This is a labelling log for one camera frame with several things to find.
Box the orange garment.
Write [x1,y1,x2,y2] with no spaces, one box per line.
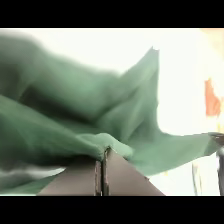
[204,77,223,118]

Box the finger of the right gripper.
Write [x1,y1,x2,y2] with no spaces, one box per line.
[208,131,224,146]

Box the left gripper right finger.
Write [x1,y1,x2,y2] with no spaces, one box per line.
[101,147,166,197]

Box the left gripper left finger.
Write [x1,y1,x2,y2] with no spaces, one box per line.
[37,156,103,197]

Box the green shirt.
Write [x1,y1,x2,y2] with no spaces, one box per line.
[0,33,223,196]

